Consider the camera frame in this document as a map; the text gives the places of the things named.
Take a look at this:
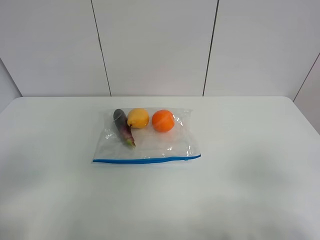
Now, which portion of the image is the clear zip bag blue zipper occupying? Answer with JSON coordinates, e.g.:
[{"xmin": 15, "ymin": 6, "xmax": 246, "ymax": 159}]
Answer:
[{"xmin": 93, "ymin": 108, "xmax": 201, "ymax": 164}]

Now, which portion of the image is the orange fruit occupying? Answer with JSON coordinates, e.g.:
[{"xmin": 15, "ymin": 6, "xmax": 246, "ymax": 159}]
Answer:
[{"xmin": 151, "ymin": 109, "xmax": 175, "ymax": 133}]

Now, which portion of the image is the yellow pear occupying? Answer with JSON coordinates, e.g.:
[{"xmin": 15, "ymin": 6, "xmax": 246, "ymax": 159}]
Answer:
[{"xmin": 127, "ymin": 108, "xmax": 150, "ymax": 129}]

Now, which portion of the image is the purple eggplant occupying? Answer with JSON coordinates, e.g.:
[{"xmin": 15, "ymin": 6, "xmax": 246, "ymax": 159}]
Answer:
[{"xmin": 113, "ymin": 109, "xmax": 136, "ymax": 148}]

